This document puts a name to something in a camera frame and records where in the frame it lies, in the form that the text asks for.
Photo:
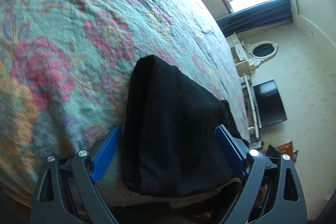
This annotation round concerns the cream dressing table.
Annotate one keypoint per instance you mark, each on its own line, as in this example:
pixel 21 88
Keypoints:
pixel 240 56

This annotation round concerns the brown wooden furniture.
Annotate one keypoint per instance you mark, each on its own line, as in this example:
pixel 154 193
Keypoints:
pixel 284 148

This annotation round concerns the white oval vanity mirror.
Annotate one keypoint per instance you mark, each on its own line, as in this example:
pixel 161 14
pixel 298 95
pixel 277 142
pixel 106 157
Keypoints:
pixel 263 50

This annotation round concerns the black studded pants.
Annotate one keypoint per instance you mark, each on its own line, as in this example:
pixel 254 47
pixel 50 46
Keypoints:
pixel 173 129

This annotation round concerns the floral bed blanket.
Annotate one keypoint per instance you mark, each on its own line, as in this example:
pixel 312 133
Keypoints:
pixel 78 29

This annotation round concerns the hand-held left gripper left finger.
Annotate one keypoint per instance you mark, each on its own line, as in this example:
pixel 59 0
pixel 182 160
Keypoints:
pixel 106 155

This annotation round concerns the dark blue curtain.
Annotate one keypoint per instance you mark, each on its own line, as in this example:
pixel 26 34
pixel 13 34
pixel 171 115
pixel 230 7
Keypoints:
pixel 257 18

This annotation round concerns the white television stand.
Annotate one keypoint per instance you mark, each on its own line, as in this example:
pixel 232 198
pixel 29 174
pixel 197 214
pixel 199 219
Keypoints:
pixel 252 113

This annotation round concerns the black flat television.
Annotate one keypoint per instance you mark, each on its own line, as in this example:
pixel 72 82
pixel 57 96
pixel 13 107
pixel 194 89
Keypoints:
pixel 270 103

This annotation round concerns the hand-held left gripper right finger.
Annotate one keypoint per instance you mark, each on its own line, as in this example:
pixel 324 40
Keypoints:
pixel 231 153

